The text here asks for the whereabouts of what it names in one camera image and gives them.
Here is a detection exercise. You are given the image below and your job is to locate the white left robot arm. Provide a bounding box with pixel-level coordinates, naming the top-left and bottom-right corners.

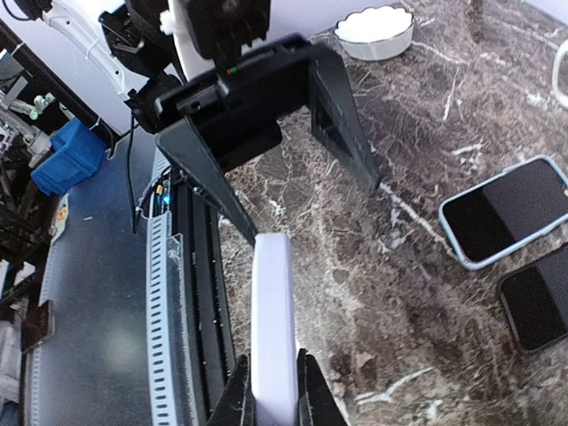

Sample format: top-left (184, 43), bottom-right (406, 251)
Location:
top-left (4, 1), bottom-right (381, 241)

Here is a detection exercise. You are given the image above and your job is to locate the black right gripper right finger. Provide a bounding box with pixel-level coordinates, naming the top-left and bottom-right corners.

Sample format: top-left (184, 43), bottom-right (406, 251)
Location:
top-left (297, 349), bottom-right (347, 426)

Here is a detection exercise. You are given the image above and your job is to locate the white mug orange inside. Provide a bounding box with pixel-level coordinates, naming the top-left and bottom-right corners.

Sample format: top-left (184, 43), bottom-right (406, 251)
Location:
top-left (551, 37), bottom-right (568, 111)

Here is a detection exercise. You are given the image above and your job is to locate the white scalloped bowl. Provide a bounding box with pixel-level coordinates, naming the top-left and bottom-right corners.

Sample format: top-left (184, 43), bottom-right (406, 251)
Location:
top-left (334, 6), bottom-right (414, 61)

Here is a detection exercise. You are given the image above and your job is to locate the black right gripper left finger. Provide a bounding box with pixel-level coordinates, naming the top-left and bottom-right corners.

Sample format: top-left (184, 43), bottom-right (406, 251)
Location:
top-left (207, 355), bottom-right (256, 426)

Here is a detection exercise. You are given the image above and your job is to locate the lilac phone case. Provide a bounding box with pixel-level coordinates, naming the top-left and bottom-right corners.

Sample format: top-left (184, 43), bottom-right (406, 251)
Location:
top-left (250, 233), bottom-right (298, 425)

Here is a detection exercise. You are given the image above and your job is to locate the black front table rail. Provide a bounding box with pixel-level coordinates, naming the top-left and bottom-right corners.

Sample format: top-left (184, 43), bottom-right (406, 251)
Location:
top-left (172, 183), bottom-right (235, 425)

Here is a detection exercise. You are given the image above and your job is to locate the phone on outside desk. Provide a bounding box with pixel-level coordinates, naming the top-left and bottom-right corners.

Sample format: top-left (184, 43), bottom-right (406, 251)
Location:
top-left (20, 300), bottom-right (55, 354)

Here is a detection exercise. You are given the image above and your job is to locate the blue storage bin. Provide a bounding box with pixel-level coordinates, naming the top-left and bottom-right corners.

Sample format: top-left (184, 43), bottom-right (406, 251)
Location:
top-left (31, 118), bottom-right (107, 195)

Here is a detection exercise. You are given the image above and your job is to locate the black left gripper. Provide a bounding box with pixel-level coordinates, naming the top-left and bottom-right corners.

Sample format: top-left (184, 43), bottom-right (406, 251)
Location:
top-left (155, 35), bottom-right (381, 246)

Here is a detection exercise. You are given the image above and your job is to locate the white slotted cable duct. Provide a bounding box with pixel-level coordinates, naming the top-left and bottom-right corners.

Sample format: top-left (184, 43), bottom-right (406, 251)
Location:
top-left (146, 152), bottom-right (184, 425)

